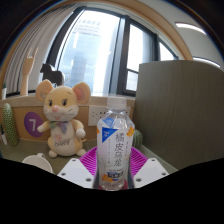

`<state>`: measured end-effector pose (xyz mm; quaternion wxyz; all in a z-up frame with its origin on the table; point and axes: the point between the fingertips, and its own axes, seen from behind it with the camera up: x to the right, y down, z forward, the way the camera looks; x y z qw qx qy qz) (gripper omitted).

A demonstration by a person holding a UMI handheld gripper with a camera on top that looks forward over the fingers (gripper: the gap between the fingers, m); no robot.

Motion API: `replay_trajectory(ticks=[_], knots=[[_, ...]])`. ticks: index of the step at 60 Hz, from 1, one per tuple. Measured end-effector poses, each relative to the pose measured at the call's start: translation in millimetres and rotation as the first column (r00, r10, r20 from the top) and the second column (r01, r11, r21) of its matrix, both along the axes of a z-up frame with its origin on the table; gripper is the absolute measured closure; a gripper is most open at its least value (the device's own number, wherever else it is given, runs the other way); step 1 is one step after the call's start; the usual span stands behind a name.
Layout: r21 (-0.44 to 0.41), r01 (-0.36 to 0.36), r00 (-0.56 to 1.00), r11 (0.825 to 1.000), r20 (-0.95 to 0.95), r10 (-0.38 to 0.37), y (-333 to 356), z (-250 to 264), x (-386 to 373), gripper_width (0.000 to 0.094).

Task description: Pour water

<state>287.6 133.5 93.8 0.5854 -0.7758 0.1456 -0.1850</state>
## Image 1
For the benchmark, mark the grey-green desk partition panel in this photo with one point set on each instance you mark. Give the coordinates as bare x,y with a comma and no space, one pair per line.
180,113

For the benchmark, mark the tall green cactus ornament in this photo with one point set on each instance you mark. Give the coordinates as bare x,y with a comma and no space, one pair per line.
10,125

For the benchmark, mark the black horse figurine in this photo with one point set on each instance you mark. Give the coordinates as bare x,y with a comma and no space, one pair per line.
55,76

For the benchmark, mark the grey window curtain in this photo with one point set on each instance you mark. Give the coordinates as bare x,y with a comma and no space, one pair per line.
30,46

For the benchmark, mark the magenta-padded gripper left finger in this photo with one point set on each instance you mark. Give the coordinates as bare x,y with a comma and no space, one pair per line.
75,173

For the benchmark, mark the ceiling lights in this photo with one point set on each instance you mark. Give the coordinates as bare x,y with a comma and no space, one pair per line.
190,26

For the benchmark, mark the clear plastic drink bottle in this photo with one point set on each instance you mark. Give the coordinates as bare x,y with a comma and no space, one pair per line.
115,146

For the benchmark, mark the purple round number sticker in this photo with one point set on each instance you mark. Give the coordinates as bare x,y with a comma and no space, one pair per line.
31,124

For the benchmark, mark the white pale-yellow cup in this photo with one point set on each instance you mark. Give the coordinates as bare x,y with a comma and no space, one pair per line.
36,162

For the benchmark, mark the white wall socket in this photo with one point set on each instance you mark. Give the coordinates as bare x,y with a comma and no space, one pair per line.
96,116
128,111

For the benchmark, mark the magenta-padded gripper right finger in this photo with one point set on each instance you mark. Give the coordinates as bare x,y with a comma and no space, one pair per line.
151,171

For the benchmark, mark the beige plush mouse toy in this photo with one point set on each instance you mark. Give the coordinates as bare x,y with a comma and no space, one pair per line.
63,126

